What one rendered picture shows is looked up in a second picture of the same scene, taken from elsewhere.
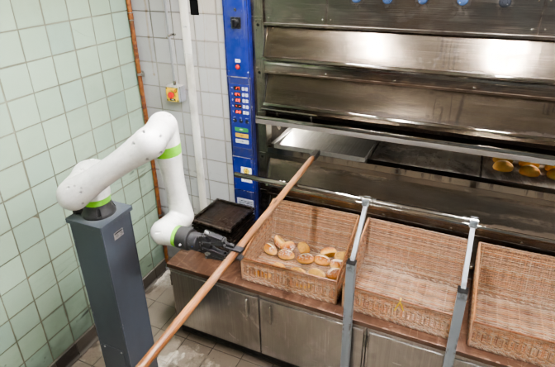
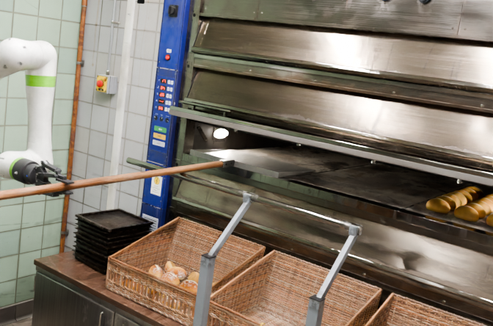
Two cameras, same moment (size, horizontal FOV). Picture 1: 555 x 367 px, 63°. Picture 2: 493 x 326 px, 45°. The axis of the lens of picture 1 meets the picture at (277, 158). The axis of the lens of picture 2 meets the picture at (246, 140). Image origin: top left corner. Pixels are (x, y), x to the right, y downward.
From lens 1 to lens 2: 110 cm
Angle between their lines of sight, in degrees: 20
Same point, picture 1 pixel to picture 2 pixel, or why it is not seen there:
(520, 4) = (440, 1)
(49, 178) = not seen: outside the picture
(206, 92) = (136, 87)
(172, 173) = (37, 104)
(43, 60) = not seen: outside the picture
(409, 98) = (329, 102)
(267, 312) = not seen: outside the picture
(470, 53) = (390, 52)
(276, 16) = (213, 8)
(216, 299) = (73, 313)
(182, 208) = (38, 148)
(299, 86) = (224, 84)
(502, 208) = (422, 250)
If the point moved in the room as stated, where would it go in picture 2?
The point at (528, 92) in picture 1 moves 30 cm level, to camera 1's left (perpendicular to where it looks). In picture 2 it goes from (447, 98) to (370, 88)
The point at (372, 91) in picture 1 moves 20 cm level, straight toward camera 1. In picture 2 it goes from (293, 92) to (277, 92)
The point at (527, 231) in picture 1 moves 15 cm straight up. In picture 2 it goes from (447, 282) to (455, 245)
